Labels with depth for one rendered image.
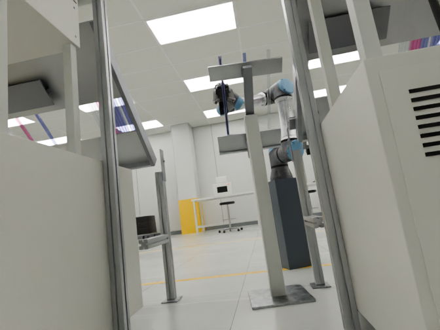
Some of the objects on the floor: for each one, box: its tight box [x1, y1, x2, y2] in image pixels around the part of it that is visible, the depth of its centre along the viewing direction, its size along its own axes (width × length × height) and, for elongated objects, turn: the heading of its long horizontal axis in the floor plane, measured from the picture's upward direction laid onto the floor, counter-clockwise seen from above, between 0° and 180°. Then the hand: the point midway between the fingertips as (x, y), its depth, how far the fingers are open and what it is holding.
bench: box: [191, 191, 260, 235], centre depth 683 cm, size 75×150×80 cm, turn 44°
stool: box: [219, 201, 243, 233], centre depth 615 cm, size 50×53×62 cm
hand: (224, 102), depth 144 cm, fingers open, 8 cm apart
